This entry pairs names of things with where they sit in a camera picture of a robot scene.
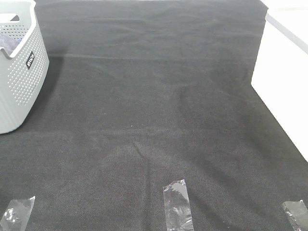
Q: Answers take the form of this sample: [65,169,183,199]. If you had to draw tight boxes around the grey-blue towel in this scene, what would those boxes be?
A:
[0,34,19,55]

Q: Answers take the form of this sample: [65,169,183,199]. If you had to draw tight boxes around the black table cloth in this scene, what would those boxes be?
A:
[0,0,308,231]

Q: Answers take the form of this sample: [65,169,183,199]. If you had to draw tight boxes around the middle clear tape strip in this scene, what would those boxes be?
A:
[163,180,194,231]

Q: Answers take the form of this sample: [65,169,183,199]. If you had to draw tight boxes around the clear tape strip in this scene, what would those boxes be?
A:
[163,180,194,231]
[0,196,36,231]
[282,200,308,231]

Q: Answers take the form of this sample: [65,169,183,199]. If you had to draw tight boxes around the white plastic storage box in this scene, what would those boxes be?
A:
[251,0,308,159]

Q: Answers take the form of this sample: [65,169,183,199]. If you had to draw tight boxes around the grey perforated laundry basket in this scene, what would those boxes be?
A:
[0,0,50,134]

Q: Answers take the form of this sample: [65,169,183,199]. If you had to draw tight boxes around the right clear tape strip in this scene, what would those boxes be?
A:
[282,200,308,231]

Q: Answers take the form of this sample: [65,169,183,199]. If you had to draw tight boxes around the left clear tape strip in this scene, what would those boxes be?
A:
[0,196,36,231]

